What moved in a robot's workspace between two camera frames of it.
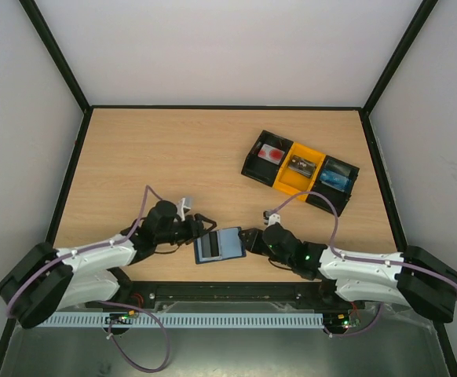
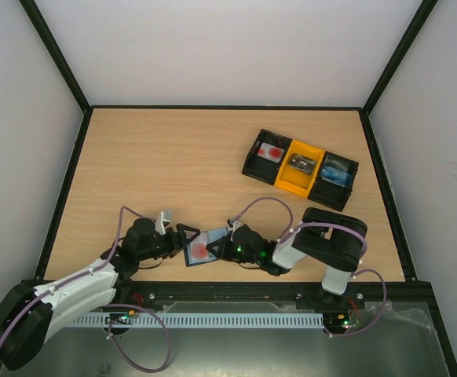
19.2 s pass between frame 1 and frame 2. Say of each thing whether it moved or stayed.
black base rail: stayed
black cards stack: stayed
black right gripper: moved
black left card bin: stayed
